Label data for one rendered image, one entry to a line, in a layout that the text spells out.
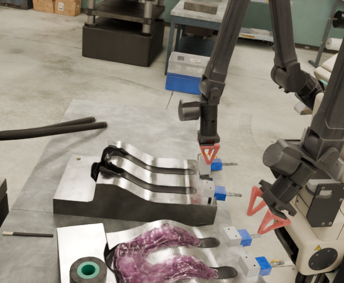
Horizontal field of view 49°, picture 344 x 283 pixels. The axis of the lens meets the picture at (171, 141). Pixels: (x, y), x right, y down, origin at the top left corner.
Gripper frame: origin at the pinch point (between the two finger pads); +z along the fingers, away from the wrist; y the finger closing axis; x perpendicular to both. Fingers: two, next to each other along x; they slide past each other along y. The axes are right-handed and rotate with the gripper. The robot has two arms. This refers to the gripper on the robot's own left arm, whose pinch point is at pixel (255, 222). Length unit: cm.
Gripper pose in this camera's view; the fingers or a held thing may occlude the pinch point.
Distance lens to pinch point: 98.8
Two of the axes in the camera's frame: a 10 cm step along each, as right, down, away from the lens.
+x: 8.1, 4.0, 4.3
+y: 2.1, 4.9, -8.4
